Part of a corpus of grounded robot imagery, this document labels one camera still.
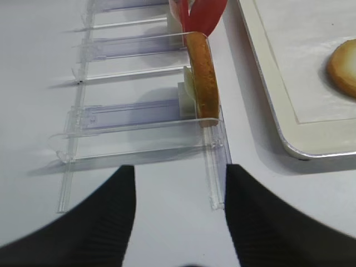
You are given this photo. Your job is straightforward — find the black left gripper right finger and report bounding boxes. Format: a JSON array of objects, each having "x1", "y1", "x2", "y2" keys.
[{"x1": 224, "y1": 164, "x2": 355, "y2": 266}]

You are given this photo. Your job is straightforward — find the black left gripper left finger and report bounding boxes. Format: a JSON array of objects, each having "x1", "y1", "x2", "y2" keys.
[{"x1": 1, "y1": 165, "x2": 136, "y2": 266}]

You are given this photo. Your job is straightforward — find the toasted bread slice on tray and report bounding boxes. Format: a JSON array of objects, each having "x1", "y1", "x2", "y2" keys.
[{"x1": 327, "y1": 39, "x2": 355, "y2": 98}]

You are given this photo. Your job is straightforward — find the right red tomato slice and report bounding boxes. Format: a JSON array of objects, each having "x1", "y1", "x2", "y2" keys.
[{"x1": 188, "y1": 0, "x2": 228, "y2": 37}]

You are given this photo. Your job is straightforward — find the cream metal tray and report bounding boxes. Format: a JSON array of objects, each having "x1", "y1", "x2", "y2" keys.
[{"x1": 238, "y1": 1, "x2": 355, "y2": 160}]

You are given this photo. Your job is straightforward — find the clear acrylic left rack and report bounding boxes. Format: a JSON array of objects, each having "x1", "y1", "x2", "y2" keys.
[{"x1": 48, "y1": 1, "x2": 231, "y2": 214}]

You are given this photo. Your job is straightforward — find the white paper tray liner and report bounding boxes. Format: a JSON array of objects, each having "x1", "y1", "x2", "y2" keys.
[{"x1": 255, "y1": 1, "x2": 355, "y2": 123}]

